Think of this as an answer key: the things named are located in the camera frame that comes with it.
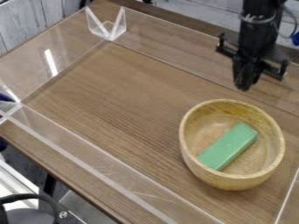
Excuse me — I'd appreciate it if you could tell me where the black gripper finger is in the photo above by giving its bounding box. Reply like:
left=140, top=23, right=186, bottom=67
left=244, top=58, right=263, bottom=91
left=232, top=56, right=249, bottom=89

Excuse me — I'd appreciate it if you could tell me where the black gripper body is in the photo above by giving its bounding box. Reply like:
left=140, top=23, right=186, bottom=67
left=216, top=17, right=289, bottom=81

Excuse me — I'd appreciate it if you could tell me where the green rectangular block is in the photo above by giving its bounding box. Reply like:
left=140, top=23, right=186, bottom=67
left=197, top=122, right=257, bottom=171

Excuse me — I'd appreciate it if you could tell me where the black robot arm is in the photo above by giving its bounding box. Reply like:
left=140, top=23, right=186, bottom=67
left=216, top=0, right=299, bottom=91

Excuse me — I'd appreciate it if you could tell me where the light wooden bowl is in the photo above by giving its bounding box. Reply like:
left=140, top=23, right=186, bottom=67
left=178, top=99, right=285, bottom=191

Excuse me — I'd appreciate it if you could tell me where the blue object at right edge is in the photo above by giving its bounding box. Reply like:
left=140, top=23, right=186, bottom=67
left=291, top=32, right=299, bottom=46

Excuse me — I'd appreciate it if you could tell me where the black table leg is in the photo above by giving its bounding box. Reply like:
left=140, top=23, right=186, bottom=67
left=42, top=174, right=57, bottom=196

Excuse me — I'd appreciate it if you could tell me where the grey metal bracket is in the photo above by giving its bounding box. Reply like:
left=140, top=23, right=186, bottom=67
left=38, top=199, right=88, bottom=224

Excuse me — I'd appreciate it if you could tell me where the black cable loop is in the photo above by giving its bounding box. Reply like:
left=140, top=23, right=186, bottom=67
left=0, top=193, right=60, bottom=224

